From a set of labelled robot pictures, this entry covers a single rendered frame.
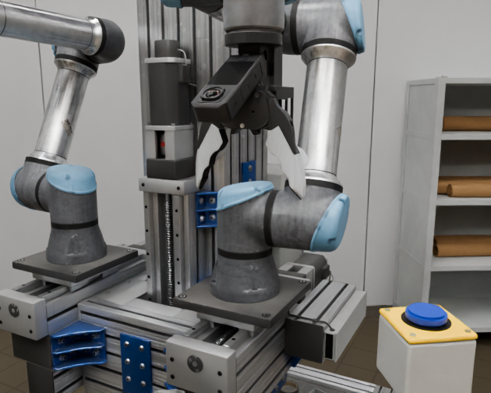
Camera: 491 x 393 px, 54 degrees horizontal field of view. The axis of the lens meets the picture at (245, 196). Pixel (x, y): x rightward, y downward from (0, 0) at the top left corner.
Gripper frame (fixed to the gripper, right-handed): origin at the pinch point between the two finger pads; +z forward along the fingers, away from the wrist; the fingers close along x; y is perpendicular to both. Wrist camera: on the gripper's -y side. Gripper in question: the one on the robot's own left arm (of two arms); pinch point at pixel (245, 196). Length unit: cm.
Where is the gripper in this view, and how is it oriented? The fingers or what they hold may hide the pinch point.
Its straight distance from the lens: 61.8
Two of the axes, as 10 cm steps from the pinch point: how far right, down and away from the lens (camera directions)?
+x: -8.9, -0.9, 4.5
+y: 4.6, -1.8, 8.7
